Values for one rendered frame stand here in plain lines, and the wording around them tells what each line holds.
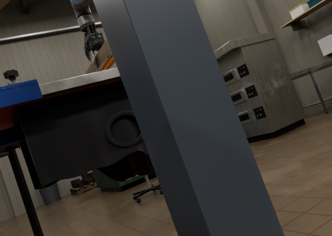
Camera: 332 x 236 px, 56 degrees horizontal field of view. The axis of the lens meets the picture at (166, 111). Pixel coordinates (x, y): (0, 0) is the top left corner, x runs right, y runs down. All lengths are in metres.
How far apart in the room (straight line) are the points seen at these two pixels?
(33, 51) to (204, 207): 10.53
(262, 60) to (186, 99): 5.04
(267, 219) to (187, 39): 0.45
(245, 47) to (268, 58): 0.51
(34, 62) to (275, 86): 7.69
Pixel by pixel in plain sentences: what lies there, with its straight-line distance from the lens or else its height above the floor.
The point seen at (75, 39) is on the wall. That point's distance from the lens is 11.35.
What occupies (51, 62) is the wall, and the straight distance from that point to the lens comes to 10.95.
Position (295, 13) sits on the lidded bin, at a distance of 8.51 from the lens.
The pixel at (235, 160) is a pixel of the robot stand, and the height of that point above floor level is 0.57.
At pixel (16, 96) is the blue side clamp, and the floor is 0.97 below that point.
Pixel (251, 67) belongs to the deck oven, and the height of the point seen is 1.23.
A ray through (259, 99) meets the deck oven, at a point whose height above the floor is 0.68.
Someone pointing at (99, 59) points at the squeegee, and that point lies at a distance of 1.50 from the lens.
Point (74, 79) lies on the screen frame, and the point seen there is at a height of 0.98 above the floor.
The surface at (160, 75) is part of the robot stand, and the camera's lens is 0.68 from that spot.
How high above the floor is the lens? 0.68
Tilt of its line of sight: 4 degrees up
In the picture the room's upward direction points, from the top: 20 degrees counter-clockwise
